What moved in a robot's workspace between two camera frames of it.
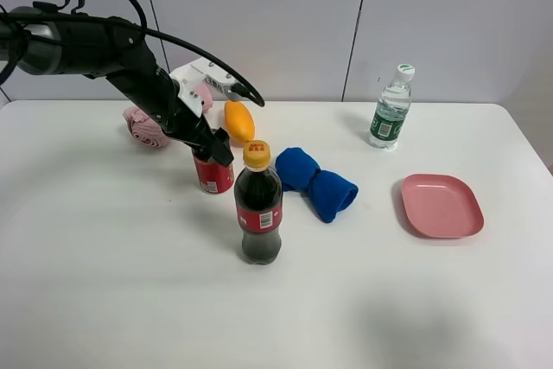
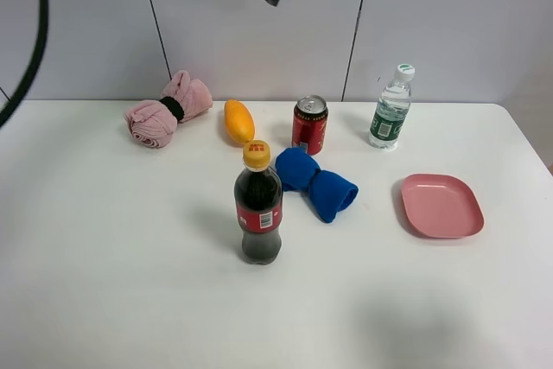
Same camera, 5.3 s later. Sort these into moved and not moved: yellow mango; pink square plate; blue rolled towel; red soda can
Moved: red soda can
Not moved: blue rolled towel; pink square plate; yellow mango
